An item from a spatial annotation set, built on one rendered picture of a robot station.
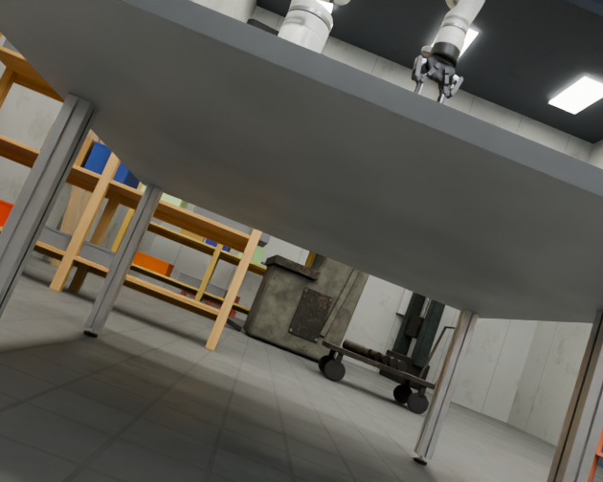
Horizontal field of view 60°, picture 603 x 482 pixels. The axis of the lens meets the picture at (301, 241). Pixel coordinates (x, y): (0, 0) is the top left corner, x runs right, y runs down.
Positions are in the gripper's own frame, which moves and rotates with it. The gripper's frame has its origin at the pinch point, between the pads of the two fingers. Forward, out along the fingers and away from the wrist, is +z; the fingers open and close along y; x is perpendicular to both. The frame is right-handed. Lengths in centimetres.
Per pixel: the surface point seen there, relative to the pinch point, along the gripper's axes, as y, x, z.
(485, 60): 358, 799, -563
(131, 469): -35, -21, 100
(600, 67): 511, 657, -564
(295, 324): 108, 481, 69
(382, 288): 371, 936, -68
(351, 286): 156, 480, 2
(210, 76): -48, -37, 34
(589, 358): 61, -8, 47
